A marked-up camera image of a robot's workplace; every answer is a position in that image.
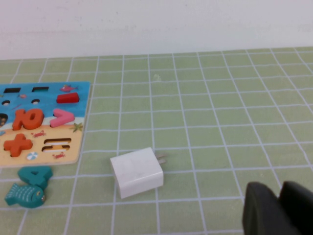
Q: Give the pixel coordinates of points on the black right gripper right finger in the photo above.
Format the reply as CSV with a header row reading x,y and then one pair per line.
x,y
300,205

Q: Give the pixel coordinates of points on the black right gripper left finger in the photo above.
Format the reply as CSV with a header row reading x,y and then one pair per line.
x,y
264,213

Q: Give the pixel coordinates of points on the pink greater-than sign piece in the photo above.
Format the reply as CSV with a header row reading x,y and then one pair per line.
x,y
66,117

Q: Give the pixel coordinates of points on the teal number four piece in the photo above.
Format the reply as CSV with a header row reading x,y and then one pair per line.
x,y
45,176

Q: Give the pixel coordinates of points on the blue and tan puzzle board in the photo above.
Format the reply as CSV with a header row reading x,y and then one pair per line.
x,y
49,104

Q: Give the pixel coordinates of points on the teal fish piece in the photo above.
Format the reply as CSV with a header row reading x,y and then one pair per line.
x,y
22,195

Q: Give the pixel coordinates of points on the orange plus piece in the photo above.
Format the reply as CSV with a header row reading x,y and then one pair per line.
x,y
18,145

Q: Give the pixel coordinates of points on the orange number ten piece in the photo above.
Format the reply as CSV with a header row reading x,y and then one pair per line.
x,y
20,120

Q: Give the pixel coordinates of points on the green grid tablecloth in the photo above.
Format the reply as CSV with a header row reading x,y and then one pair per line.
x,y
220,110

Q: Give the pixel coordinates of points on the white plug charger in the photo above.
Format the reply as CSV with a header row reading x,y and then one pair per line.
x,y
137,173

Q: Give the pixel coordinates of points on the red minus block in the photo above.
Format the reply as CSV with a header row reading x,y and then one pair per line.
x,y
68,98

